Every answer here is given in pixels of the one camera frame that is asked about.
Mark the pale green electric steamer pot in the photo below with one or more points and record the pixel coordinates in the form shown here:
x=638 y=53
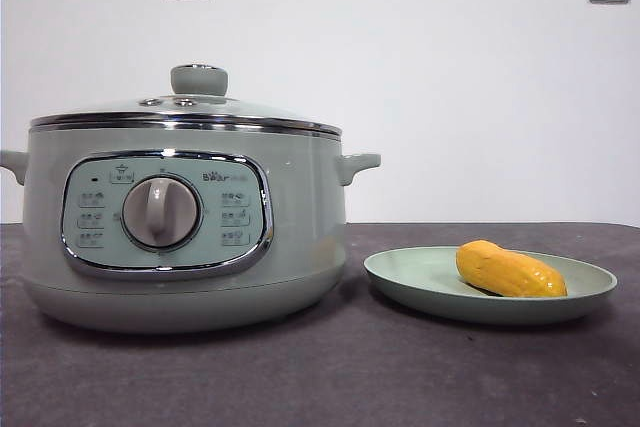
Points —
x=190 y=297

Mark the glass lid with green knob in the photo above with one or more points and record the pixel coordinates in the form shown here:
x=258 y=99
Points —
x=199 y=82

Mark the pale green round plate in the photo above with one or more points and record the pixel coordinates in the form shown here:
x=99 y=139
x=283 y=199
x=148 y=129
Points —
x=415 y=272

